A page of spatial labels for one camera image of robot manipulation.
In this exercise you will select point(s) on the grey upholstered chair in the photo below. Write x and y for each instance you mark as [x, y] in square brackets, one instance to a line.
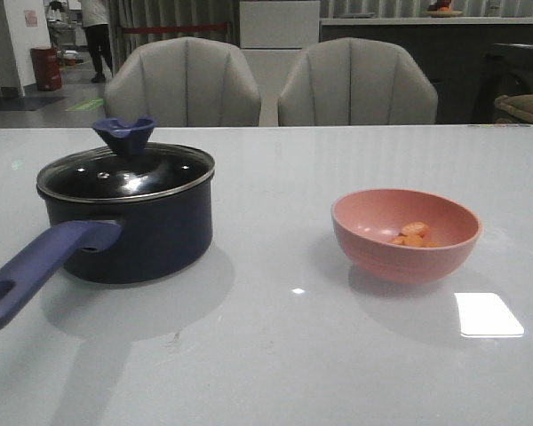
[354, 81]
[185, 82]

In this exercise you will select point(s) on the dark counter sideboard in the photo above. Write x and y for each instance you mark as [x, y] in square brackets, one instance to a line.
[450, 51]

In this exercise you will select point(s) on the person in background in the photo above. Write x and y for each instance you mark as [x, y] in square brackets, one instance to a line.
[95, 21]

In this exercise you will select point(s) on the pink bowl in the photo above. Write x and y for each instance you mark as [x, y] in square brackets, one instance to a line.
[364, 222]

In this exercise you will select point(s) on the orange ham slices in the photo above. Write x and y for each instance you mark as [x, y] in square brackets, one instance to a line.
[414, 235]

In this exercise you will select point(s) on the red barrier belt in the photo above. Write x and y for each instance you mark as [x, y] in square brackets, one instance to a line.
[221, 27]

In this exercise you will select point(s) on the white cabinet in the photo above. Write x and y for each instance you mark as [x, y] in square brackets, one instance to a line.
[272, 33]

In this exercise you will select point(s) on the red trash bin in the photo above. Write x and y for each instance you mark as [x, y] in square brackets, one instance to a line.
[46, 68]

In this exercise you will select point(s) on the fruit plate on counter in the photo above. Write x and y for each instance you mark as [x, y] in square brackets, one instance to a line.
[442, 9]

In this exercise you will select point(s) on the glass lid with blue knob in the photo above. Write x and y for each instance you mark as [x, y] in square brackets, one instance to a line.
[128, 168]

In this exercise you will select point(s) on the dark blue saucepan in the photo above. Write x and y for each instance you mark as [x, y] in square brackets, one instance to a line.
[110, 243]

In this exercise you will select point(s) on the dark side table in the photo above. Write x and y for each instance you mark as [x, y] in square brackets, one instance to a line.
[507, 70]

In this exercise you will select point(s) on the left grey upholstered chair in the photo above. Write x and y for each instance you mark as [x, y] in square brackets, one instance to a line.
[185, 82]

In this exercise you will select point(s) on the beige sofa cushion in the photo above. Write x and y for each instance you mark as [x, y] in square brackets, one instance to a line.
[514, 109]

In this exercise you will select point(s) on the right grey upholstered chair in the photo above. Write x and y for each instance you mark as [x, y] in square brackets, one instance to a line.
[354, 81]

